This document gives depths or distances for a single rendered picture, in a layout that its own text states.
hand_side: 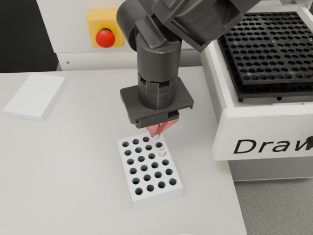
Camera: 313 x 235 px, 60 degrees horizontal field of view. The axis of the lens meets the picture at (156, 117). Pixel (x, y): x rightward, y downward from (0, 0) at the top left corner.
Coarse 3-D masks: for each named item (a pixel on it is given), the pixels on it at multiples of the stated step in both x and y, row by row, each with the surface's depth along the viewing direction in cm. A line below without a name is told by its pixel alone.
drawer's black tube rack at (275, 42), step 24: (240, 24) 57; (264, 24) 56; (288, 24) 57; (240, 48) 51; (264, 48) 51; (288, 48) 51; (312, 48) 51; (240, 72) 46; (264, 72) 46; (288, 72) 46; (240, 96) 47; (264, 96) 48; (288, 96) 48
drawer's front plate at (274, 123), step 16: (224, 112) 37; (240, 112) 36; (256, 112) 36; (272, 112) 36; (288, 112) 36; (304, 112) 36; (224, 128) 38; (240, 128) 38; (256, 128) 38; (272, 128) 38; (288, 128) 39; (304, 128) 39; (224, 144) 41; (240, 144) 41; (272, 144) 42
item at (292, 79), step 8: (304, 72) 46; (312, 72) 46; (256, 80) 45; (264, 80) 45; (272, 80) 45; (280, 80) 45; (288, 80) 45; (296, 80) 45; (304, 80) 45; (312, 80) 45
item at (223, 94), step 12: (252, 12) 63; (300, 12) 62; (312, 24) 58; (216, 48) 62; (204, 60) 55; (216, 60) 49; (204, 72) 55; (216, 72) 47; (228, 72) 56; (216, 84) 47; (228, 84) 54; (216, 96) 47; (228, 96) 43; (300, 96) 52; (312, 96) 52; (216, 108) 47
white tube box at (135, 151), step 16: (128, 144) 50; (144, 144) 49; (160, 144) 50; (128, 160) 47; (144, 160) 47; (160, 160) 47; (128, 176) 45; (144, 176) 45; (160, 176) 46; (176, 176) 45; (144, 192) 43; (160, 192) 43; (176, 192) 44
